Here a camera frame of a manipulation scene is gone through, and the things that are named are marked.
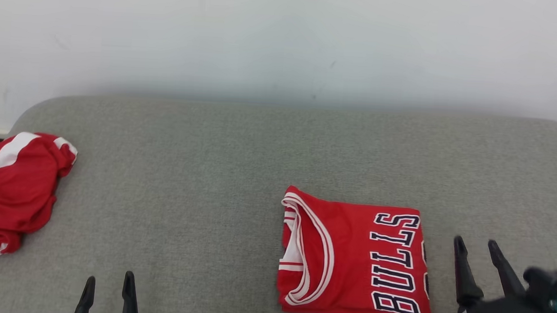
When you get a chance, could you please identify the red shorts with white stripe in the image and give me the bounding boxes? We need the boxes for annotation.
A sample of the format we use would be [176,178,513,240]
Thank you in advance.
[0,130,80,261]

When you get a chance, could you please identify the red Bulls basketball jersey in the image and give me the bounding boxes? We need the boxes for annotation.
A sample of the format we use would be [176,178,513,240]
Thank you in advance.
[275,185,439,313]

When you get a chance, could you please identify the grey fabric sofa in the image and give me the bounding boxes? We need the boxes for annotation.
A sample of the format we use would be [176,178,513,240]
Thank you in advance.
[0,90,557,313]

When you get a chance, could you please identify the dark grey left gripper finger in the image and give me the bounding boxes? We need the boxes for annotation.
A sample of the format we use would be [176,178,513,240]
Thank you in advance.
[72,275,97,313]
[121,271,142,313]

